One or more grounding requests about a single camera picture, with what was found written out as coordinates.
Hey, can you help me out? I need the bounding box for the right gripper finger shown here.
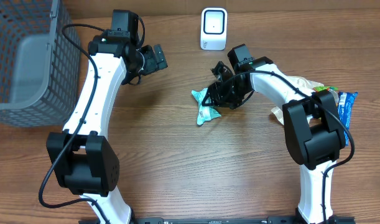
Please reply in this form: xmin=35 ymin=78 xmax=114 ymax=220
xmin=201 ymin=90 xmax=220 ymax=106
xmin=211 ymin=61 xmax=234 ymax=82

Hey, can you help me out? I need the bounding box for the light green wipes packet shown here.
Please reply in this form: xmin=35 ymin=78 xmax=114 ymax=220
xmin=192 ymin=88 xmax=221 ymax=126

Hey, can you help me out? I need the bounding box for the beige snack pouch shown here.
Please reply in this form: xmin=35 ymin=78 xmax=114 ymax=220
xmin=271 ymin=76 xmax=324 ymax=125

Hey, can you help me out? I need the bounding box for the green snack bag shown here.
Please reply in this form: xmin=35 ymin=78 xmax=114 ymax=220
xmin=313 ymin=86 xmax=340 ymax=104

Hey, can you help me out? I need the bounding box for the blue snack bar wrapper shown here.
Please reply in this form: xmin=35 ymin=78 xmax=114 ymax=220
xmin=337 ymin=91 xmax=358 ymax=130

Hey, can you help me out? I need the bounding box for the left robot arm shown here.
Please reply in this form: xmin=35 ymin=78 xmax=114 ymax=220
xmin=39 ymin=9 xmax=168 ymax=223

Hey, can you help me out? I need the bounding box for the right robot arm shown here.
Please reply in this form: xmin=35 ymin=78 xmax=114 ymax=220
xmin=202 ymin=44 xmax=345 ymax=223

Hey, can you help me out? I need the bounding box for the white barcode scanner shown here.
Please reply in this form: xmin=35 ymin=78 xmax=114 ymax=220
xmin=200 ymin=7 xmax=228 ymax=51

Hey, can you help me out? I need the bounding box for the grey plastic mesh basket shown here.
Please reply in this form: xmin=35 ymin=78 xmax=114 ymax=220
xmin=0 ymin=0 xmax=81 ymax=128

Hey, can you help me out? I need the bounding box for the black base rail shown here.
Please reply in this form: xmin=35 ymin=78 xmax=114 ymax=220
xmin=78 ymin=216 xmax=356 ymax=224

